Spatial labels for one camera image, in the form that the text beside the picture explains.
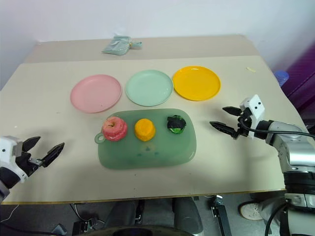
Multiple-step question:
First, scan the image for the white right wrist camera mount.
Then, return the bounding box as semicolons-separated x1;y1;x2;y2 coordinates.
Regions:
239;94;266;139

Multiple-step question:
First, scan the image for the blue bottle cap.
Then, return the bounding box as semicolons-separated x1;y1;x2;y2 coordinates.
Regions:
275;70;290;86

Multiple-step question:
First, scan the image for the yellow round plate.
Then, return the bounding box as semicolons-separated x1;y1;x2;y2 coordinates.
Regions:
172;65;221;102

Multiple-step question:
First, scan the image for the orange in foam net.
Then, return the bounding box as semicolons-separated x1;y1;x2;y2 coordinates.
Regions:
134;118;156;142

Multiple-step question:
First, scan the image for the translucent green cutting board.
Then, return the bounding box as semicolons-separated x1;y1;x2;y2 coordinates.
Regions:
94;108;198;170

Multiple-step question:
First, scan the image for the grey office chair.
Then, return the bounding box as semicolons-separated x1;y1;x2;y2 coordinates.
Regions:
104;196;204;236

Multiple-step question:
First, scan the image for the mint green round plate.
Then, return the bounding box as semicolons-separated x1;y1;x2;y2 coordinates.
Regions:
125;69;174;107

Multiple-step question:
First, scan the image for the dark green vegetable toy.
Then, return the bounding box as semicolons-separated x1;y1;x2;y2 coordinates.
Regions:
167;115;187;135

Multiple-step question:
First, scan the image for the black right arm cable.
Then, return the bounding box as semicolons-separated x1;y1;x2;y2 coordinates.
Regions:
238;117;315;138

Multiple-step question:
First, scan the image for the black power strip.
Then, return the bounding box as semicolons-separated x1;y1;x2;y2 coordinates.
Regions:
72;217;105;234

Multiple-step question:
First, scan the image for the black table leg clamp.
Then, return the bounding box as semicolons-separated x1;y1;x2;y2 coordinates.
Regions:
204;195;231;236

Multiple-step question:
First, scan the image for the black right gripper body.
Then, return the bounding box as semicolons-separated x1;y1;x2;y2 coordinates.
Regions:
231;108;252;140

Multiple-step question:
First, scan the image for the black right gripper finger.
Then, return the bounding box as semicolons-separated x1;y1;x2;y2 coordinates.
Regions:
222;106;243;117
209;121;239;137

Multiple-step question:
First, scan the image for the white sneaker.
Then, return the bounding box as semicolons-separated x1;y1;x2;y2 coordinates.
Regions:
240;201;264;221

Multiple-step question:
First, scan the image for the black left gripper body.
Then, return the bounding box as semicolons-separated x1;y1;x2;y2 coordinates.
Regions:
15;150;45;177

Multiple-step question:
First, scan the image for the mint green pouch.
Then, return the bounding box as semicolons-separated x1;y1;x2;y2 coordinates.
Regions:
101;35;143;56

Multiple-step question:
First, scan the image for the purple cloth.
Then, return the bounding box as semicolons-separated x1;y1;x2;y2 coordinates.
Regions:
270;44;315;128

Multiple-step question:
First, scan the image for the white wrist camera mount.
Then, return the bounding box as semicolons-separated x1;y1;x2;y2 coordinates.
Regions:
239;94;266;139
0;135;28;184

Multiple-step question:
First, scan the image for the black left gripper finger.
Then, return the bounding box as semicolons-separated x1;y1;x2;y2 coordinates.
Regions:
21;136;41;154
41;142;65;168

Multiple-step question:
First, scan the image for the pink round plate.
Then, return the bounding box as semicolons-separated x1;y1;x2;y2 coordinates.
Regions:
70;74;123;114

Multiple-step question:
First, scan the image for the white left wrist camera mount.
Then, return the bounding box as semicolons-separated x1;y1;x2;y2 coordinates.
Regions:
0;135;28;184

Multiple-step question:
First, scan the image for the red apple in foam net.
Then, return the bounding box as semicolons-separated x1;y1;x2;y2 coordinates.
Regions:
102;117;128;142

